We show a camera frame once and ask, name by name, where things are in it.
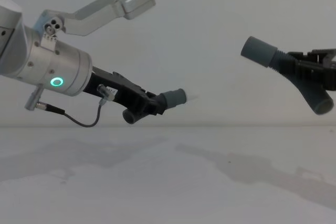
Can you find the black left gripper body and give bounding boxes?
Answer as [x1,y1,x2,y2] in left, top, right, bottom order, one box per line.
[82,66,149,116]

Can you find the large grey branched pipe fitting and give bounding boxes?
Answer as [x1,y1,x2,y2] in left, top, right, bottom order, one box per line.
[239,36,334,116]

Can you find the white table cloth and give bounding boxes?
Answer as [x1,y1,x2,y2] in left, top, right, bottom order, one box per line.
[0,125,336,224]

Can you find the thin dark cable silver plugs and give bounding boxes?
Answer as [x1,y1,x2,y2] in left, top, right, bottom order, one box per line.
[24,83,118,128]

